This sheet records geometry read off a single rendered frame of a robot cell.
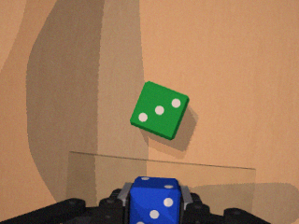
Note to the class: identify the green die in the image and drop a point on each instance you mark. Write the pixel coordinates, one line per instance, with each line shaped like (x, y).
(159, 110)

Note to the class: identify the blue die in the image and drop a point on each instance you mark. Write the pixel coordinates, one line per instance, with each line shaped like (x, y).
(154, 200)

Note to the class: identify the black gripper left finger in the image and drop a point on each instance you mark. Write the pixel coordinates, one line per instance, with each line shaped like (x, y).
(74, 211)

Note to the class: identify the tan square mat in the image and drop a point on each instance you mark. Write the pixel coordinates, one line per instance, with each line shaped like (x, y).
(92, 177)

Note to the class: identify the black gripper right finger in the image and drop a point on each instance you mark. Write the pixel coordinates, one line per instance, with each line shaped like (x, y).
(199, 213)

